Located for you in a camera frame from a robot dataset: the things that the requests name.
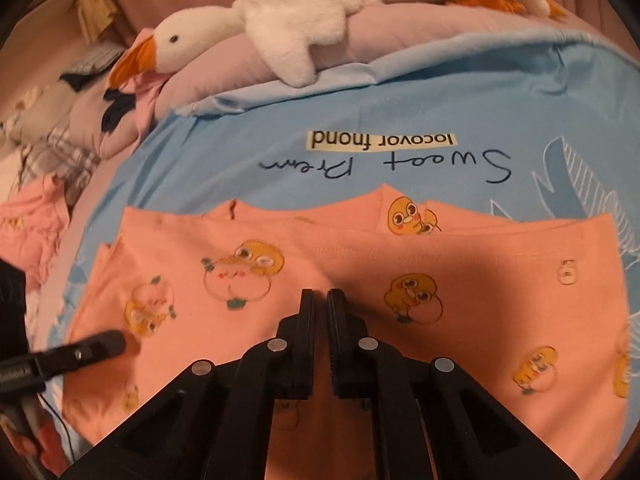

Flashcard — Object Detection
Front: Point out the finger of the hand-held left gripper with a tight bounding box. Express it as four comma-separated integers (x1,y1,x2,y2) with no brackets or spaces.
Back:
32,330,127,380

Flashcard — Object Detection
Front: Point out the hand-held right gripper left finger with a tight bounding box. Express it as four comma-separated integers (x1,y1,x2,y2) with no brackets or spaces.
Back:
60,287,321,480

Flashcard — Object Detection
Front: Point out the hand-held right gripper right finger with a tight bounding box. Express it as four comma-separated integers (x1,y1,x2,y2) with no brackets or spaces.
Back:
326,287,576,480

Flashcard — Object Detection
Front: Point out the orange duck print shirt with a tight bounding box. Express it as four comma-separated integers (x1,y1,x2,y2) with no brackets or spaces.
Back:
62,185,640,480

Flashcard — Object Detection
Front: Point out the pile of pink clothes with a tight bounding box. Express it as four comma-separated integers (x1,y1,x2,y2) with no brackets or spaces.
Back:
0,177,73,291

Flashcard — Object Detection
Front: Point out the plaid and grey pillow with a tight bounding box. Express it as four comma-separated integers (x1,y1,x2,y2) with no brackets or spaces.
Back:
20,85,151,196

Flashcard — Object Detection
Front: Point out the blue floral blanket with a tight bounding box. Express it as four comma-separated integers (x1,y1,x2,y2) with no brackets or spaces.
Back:
47,30,640,466

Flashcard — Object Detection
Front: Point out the navy garment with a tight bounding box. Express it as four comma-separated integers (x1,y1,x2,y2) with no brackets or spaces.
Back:
101,87,138,133

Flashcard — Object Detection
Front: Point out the pink garment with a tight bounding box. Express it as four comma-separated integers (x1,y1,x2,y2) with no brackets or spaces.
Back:
105,27,173,141

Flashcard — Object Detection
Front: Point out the folded plaid cloth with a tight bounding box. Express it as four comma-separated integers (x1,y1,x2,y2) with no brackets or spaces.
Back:
60,42,126,86

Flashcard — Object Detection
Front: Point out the white goose plush toy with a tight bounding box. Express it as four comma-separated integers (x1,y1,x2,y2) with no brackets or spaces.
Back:
109,0,568,88

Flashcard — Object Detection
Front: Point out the beige hanging fringe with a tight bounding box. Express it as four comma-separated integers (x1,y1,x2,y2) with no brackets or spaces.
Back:
70,0,121,43

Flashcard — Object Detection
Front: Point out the lilac pillow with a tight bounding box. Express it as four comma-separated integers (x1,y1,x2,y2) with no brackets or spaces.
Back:
155,0,581,116

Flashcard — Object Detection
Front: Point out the black cable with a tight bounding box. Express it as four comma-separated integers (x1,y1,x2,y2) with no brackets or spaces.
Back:
37,395,81,466

